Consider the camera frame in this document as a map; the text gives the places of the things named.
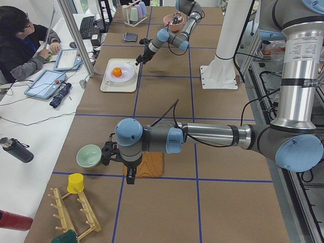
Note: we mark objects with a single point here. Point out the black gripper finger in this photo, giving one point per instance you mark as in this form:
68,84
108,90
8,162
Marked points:
139,59

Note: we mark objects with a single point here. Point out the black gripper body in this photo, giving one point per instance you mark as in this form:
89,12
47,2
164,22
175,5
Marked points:
147,53
130,167

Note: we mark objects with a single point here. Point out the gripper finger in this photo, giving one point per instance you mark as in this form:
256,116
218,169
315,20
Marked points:
145,60
131,176

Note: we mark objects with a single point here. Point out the white round plate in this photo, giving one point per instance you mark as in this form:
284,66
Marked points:
128,73

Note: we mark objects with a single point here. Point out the orange fruit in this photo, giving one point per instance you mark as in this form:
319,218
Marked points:
117,72

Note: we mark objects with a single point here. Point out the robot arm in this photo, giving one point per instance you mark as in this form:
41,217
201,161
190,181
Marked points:
180,39
289,140

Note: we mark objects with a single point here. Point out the cream bear tray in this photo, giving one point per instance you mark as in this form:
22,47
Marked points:
127,82

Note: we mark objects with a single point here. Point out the wooden cutting board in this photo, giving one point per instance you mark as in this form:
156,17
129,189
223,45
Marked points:
149,165

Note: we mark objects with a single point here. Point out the grey folded cloth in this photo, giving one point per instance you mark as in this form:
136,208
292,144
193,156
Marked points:
130,37

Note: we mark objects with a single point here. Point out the white cup rack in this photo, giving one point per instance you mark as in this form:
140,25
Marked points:
126,14

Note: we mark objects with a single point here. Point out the purple pastel cup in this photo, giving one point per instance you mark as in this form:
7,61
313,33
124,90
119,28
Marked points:
139,11

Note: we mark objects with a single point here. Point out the pink bowl with ice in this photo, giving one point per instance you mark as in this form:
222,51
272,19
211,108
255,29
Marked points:
167,23

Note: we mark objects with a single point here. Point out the green pastel cup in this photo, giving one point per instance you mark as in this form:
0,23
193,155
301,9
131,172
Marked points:
133,14

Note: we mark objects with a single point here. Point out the green ceramic bowl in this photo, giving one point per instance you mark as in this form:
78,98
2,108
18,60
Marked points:
89,156

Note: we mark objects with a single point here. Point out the metal scoop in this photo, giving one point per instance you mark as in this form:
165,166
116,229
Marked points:
176,19

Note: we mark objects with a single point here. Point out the blue pastel cup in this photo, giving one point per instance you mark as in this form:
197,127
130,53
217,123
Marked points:
143,8

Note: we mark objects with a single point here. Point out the yellow cup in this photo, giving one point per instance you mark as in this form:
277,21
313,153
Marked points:
75,183

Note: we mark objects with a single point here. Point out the black keyboard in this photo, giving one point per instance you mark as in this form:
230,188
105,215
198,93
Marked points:
86,27

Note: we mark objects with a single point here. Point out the far teach pendant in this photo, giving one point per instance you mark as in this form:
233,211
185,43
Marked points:
68,60

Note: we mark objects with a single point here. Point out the teach pendant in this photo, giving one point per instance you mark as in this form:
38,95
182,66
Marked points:
46,84
68,60

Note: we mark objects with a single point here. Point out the dark green cup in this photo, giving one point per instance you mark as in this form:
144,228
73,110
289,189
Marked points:
68,237

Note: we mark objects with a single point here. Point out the folded dark umbrella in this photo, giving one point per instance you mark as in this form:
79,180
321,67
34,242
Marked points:
61,94

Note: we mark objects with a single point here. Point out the near teach pendant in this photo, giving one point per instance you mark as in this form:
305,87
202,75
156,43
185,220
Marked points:
46,84

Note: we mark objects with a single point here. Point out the black bottle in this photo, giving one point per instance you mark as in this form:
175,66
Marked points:
16,149

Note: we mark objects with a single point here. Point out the seated person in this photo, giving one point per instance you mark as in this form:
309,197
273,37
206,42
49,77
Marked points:
25,46

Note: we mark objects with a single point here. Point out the red bottle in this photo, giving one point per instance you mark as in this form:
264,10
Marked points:
14,221

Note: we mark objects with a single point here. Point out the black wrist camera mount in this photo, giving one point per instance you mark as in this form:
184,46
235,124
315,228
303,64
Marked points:
110,151

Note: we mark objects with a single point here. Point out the aluminium frame post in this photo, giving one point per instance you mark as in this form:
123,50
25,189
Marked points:
74,31

